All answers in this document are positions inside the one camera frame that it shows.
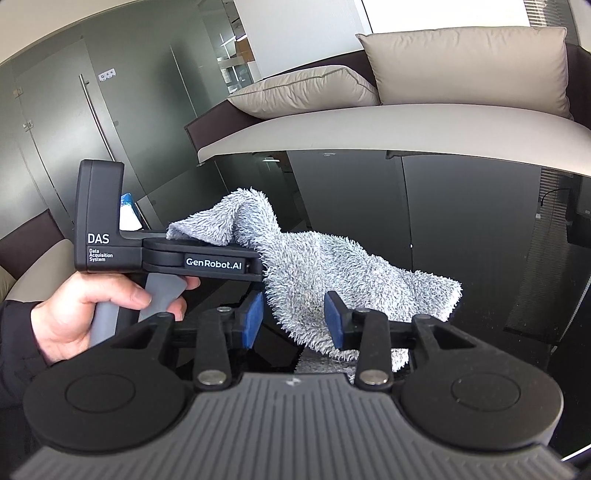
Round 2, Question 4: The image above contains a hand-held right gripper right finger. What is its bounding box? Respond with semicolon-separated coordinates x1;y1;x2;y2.
323;291;477;389

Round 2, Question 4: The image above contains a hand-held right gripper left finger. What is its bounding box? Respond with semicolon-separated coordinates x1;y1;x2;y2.
109;291;265;389

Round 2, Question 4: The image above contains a grey fluffy towel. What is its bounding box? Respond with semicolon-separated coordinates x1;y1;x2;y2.
165;186;463;376

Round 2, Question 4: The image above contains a person's left forearm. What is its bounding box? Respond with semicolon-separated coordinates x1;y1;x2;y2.
0;300;54;416

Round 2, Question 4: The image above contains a person's left hand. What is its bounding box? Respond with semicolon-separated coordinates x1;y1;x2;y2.
30;274;202;368

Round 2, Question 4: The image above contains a blue white object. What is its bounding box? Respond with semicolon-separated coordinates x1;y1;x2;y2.
119;193;144;232

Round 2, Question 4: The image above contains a frosted glass door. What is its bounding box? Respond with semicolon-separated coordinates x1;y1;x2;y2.
0;37;155;236

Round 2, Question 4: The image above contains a beige brown armchair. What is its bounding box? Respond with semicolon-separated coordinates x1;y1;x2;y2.
0;208;80;306

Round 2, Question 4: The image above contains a small beige cushion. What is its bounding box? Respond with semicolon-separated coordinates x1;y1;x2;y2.
225;65;382;121

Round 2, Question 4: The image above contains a large beige cushion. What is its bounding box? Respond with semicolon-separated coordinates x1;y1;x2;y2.
355;27;574;121

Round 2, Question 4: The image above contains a metal door handle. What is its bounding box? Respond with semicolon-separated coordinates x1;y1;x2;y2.
78;74;117;163

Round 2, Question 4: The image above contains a beige sofa with dark frame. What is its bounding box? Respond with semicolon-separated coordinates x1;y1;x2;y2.
184;28;591;180

